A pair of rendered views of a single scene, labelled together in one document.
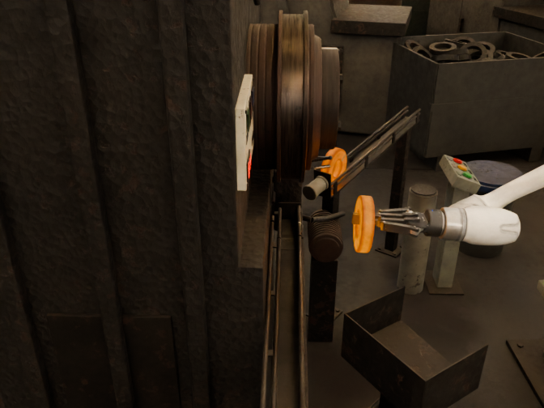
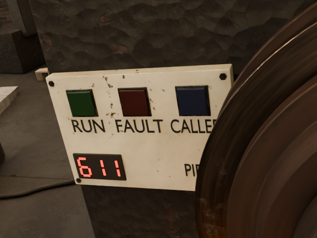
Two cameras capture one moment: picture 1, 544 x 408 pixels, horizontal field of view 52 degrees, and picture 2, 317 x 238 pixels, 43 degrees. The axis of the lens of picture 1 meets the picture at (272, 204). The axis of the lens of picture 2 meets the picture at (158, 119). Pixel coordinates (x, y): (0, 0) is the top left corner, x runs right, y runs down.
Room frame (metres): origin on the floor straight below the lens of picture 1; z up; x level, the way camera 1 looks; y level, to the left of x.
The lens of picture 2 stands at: (1.39, -0.41, 1.40)
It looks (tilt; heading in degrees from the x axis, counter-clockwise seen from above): 24 degrees down; 111
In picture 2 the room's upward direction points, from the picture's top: 10 degrees counter-clockwise
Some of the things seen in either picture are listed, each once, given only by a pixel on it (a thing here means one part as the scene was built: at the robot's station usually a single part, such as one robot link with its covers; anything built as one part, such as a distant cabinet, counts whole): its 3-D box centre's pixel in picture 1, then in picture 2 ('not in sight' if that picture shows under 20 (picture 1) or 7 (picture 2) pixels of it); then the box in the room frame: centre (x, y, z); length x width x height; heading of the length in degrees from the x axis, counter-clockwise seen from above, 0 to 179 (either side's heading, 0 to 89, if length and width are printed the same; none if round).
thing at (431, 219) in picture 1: (422, 222); not in sight; (1.31, -0.41, 0.84); 0.09 x 0.08 x 0.07; 89
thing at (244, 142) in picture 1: (245, 129); (143, 132); (1.18, 0.06, 1.15); 0.26 x 0.02 x 0.18; 178
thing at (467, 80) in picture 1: (467, 95); not in sight; (3.93, -1.41, 0.39); 1.03 x 0.83 x 0.77; 103
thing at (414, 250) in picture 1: (416, 240); not in sight; (2.14, -0.65, 0.26); 0.12 x 0.12 x 0.52
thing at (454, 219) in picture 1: (449, 223); not in sight; (1.31, -0.48, 0.83); 0.09 x 0.06 x 0.09; 179
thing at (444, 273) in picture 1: (451, 227); not in sight; (2.18, -0.81, 0.31); 0.24 x 0.16 x 0.62; 178
